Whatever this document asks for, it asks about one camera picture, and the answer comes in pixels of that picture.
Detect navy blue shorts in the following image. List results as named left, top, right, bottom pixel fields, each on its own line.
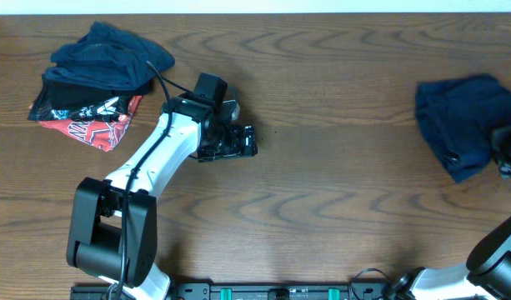
left=415, top=73, right=511, bottom=183

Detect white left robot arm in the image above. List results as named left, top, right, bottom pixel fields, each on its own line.
left=67, top=97, right=258, bottom=299

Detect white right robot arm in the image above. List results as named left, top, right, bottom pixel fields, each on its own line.
left=383, top=114, right=511, bottom=299

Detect red printed folded shirt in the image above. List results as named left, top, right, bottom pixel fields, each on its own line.
left=34, top=96, right=143, bottom=152

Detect dark blue folded garment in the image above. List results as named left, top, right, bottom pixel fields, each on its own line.
left=45, top=22, right=175, bottom=91

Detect black printed folded shirt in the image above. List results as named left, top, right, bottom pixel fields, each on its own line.
left=28, top=77, right=152, bottom=123

